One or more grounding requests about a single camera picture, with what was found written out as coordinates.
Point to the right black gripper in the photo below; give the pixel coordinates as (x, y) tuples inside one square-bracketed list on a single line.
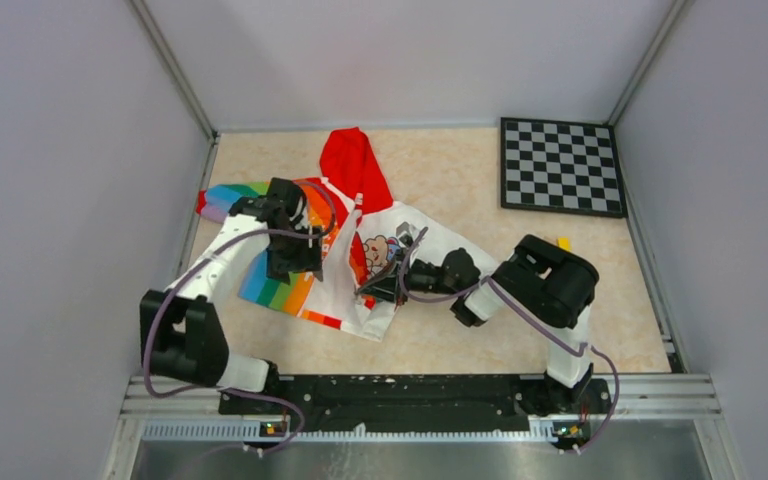
[(386, 288)]

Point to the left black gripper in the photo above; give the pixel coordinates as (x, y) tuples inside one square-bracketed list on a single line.
[(309, 259)]

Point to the rainbow white red hooded jacket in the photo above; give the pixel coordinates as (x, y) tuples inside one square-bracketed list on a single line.
[(352, 190)]

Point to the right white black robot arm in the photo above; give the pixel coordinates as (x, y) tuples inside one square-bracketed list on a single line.
[(549, 287)]

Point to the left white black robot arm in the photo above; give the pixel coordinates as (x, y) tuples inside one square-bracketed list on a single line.
[(181, 334)]

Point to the small yellow block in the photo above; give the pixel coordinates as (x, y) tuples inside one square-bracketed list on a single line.
[(564, 243)]

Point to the black white checkerboard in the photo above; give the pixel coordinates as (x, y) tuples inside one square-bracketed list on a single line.
[(560, 167)]

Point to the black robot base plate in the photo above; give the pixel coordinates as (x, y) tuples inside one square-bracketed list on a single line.
[(435, 403)]

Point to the aluminium frame rail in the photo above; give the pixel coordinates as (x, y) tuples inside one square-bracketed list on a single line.
[(167, 410)]

